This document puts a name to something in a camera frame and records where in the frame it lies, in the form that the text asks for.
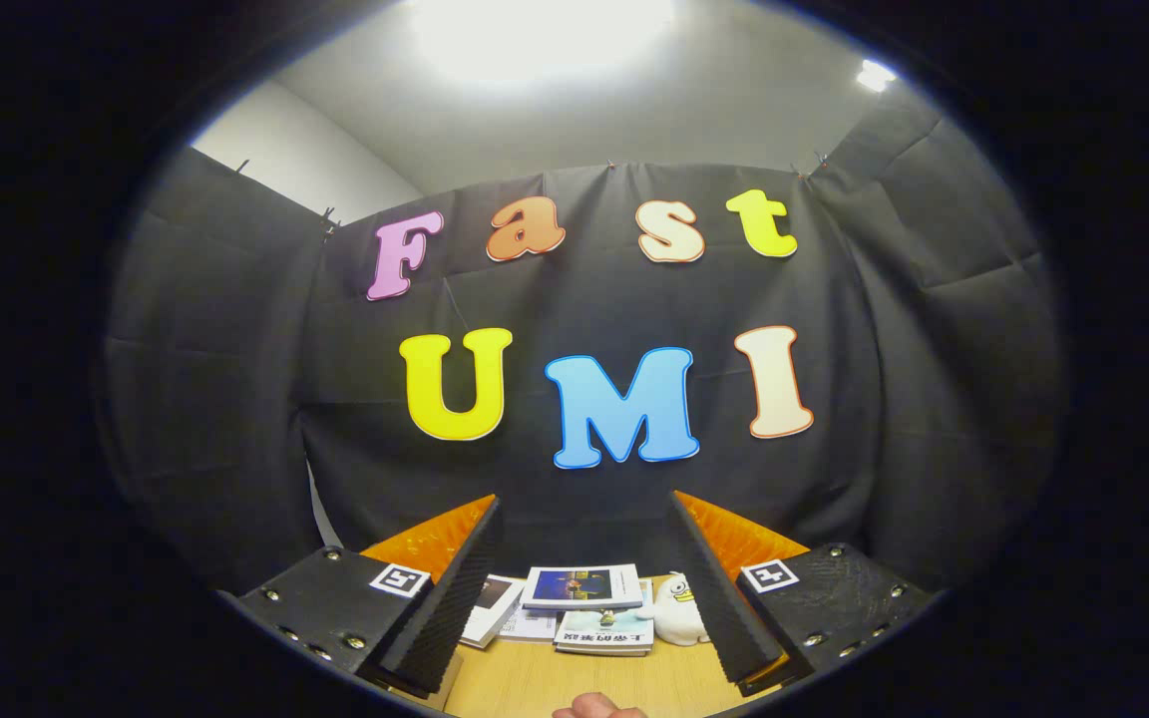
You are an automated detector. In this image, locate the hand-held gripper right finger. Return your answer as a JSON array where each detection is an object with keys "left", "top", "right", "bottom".
[{"left": 669, "top": 489, "right": 935, "bottom": 699}]

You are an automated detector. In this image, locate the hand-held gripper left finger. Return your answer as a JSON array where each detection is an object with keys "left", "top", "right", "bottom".
[{"left": 235, "top": 496, "right": 506, "bottom": 699}]

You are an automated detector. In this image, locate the white duck plush toy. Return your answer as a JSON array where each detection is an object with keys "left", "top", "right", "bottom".
[{"left": 649, "top": 571, "right": 710, "bottom": 647}]

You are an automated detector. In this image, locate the white book with portrait cover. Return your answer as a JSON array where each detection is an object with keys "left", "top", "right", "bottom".
[{"left": 460, "top": 575, "right": 526, "bottom": 649}]

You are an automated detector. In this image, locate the plain white book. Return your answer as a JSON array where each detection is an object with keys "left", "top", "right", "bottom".
[{"left": 498, "top": 603, "right": 561, "bottom": 642}]

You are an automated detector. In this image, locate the thick book with teal cover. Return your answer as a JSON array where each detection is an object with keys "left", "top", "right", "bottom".
[{"left": 555, "top": 583, "right": 655, "bottom": 657}]

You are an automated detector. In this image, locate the book with blue photo cover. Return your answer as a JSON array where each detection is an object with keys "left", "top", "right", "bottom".
[{"left": 521, "top": 563, "right": 643, "bottom": 611}]

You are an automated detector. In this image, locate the small ceiling light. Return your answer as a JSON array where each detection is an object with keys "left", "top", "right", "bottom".
[{"left": 854, "top": 58, "right": 900, "bottom": 96}]

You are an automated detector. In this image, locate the large ceiling light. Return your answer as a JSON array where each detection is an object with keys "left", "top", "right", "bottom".
[{"left": 405, "top": 0, "right": 675, "bottom": 86}]

